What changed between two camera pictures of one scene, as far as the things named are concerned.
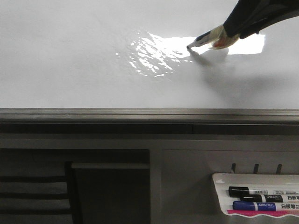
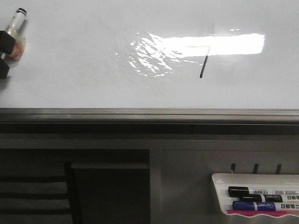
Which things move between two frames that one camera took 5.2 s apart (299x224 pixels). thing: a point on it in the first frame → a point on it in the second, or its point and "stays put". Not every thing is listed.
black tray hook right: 279,166 stays put
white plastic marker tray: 261,181 stays put
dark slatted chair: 39,199 stays put
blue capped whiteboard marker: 252,206 stays put
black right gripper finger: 276,12 → 7,42
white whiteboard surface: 133,54 stays put
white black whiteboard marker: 217,38 → 14,30
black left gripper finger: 243,13 → 4,69
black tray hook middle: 256,169 stays put
